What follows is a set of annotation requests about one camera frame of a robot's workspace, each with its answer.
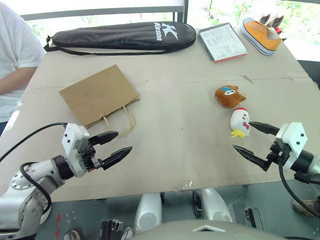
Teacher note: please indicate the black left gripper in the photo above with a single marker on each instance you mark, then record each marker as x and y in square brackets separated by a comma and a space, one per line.
[87, 156]

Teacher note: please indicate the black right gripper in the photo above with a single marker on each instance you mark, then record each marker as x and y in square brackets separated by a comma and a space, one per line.
[278, 151]

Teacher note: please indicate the person's bare forearm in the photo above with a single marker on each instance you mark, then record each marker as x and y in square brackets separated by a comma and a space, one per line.
[15, 80]

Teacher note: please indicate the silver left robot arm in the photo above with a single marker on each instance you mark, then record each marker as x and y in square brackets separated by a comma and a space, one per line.
[37, 171]

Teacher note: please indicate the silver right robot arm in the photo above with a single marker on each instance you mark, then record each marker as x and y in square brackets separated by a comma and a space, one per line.
[314, 165]

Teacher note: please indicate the brown paper bag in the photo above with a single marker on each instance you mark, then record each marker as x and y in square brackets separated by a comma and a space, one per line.
[100, 95]

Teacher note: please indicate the black racket bag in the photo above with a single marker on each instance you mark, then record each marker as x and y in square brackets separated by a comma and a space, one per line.
[112, 37]

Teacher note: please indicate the white chicken plush toy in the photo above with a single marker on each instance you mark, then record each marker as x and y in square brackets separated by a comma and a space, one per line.
[238, 120]

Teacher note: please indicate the brown bear plush toy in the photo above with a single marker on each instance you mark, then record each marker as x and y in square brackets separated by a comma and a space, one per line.
[228, 98]

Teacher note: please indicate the brown cardboard table cover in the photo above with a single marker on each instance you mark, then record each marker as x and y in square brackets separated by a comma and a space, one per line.
[175, 125]

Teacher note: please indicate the white robot left leg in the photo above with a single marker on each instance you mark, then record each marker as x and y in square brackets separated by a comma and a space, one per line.
[148, 212]

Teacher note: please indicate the white robot leg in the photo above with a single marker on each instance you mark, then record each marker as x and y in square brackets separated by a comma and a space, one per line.
[148, 212]
[216, 205]

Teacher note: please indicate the white robot right leg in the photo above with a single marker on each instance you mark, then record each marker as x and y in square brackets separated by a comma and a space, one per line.
[216, 205]

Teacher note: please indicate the brown bystander shoe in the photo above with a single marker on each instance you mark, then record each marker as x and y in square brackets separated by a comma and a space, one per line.
[306, 207]

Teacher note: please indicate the grey robot torso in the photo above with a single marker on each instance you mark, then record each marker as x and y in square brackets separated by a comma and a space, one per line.
[207, 231]

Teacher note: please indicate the white printed book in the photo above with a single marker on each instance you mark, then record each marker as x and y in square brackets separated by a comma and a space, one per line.
[222, 42]

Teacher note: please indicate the orange canvas sneaker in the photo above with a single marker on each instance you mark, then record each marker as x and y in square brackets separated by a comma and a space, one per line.
[262, 35]

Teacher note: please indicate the person in white shirt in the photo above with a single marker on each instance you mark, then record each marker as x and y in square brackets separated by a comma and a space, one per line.
[15, 45]

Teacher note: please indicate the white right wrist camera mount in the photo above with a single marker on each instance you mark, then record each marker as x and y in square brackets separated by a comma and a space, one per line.
[295, 140]

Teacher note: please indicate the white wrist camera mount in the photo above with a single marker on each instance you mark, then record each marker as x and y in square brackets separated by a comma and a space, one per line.
[295, 140]
[71, 140]

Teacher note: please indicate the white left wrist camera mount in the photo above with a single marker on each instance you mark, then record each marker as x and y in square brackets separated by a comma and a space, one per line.
[71, 140]

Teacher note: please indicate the black floor bracket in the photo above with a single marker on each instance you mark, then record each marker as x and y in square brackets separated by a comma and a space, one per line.
[110, 228]
[254, 218]

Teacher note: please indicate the grey metal window frame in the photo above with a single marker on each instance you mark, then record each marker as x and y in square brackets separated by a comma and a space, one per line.
[100, 13]

